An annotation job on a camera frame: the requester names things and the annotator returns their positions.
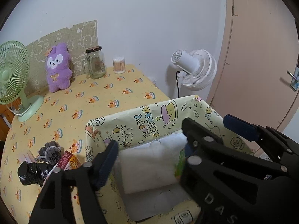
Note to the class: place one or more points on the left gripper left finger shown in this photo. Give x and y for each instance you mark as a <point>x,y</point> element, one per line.
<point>54,203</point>

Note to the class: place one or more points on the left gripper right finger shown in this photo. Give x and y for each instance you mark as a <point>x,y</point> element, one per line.
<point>234,187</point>

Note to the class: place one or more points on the black socks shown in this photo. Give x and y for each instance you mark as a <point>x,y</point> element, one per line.
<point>33,173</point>

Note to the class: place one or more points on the grey socks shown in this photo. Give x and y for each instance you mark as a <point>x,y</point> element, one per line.
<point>50,153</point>

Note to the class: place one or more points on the white towel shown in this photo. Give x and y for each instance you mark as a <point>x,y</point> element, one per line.
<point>152,165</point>

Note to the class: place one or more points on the clear pink sock package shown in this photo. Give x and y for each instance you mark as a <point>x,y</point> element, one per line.
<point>29,157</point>

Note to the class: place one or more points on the yellow patterned storage box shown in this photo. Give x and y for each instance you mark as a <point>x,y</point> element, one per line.
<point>141,125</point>

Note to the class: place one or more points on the yellow cartoon tablecloth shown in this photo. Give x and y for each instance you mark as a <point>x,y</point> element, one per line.
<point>62,118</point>

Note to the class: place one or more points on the orange wooden chair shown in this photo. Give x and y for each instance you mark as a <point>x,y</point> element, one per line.
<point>7,110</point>

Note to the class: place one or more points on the beige door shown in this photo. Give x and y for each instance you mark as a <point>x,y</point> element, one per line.
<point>262,55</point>

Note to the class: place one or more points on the white standing fan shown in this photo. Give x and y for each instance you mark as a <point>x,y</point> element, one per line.
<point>190,73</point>

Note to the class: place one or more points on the purple plush bunny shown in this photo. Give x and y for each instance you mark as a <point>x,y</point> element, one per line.
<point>58,70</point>

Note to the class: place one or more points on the green desk fan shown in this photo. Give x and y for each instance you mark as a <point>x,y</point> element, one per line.
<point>14,77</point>

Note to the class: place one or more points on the glass jar dark lid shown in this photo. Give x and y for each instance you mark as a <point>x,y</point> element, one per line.
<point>94,63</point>

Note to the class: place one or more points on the cotton swab container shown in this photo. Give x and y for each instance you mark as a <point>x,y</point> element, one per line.
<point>119,65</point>

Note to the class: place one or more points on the silver door handle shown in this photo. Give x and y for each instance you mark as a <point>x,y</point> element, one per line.
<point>294,78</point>

